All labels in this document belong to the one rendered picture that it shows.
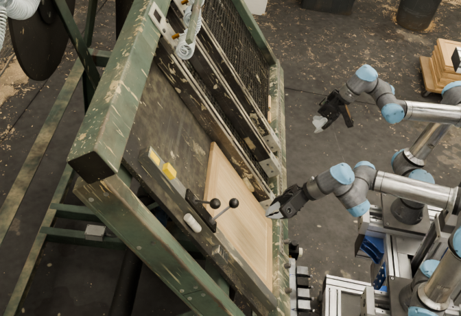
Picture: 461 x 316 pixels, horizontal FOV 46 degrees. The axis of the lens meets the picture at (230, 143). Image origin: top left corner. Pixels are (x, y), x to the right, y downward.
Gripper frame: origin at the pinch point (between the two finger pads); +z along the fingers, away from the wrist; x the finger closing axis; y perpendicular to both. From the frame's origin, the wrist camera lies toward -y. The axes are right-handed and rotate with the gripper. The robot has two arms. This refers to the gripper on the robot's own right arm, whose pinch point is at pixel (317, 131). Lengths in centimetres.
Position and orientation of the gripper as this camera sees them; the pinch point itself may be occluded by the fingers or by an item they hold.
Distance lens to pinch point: 234.5
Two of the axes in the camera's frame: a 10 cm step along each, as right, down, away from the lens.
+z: -5.6, 6.4, 5.3
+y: -8.1, -5.7, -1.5
